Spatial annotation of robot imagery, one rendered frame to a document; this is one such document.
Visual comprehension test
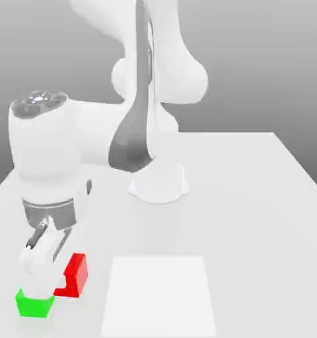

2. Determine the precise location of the small green cube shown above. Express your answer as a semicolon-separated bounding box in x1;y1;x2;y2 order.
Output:
15;287;55;319

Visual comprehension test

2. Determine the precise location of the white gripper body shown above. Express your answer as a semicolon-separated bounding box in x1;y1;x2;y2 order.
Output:
18;217;75;281

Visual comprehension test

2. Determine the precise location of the small red cube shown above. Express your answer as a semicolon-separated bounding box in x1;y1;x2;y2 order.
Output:
53;252;89;298

